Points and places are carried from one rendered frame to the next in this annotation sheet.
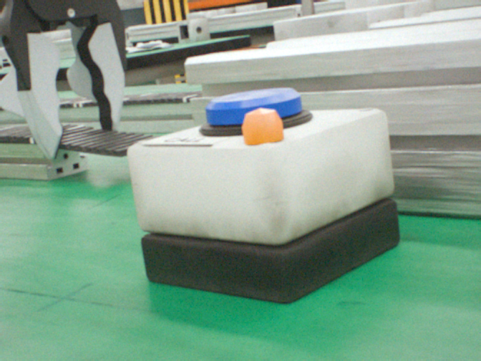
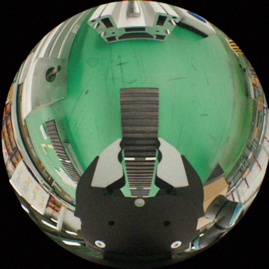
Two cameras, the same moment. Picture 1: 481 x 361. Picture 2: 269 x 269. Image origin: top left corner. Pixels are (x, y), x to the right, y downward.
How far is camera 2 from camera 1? 0.61 m
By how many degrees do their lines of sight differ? 59
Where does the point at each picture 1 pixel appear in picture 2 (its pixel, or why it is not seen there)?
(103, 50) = (109, 169)
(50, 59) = (166, 168)
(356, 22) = (39, 61)
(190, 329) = not seen: hidden behind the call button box
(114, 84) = (111, 150)
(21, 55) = (191, 170)
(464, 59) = not seen: outside the picture
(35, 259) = (212, 63)
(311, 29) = (35, 84)
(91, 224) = (195, 64)
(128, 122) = not seen: hidden behind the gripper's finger
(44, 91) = (170, 153)
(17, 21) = (198, 192)
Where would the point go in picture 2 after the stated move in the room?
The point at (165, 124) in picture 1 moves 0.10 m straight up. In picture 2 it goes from (78, 165) to (63, 192)
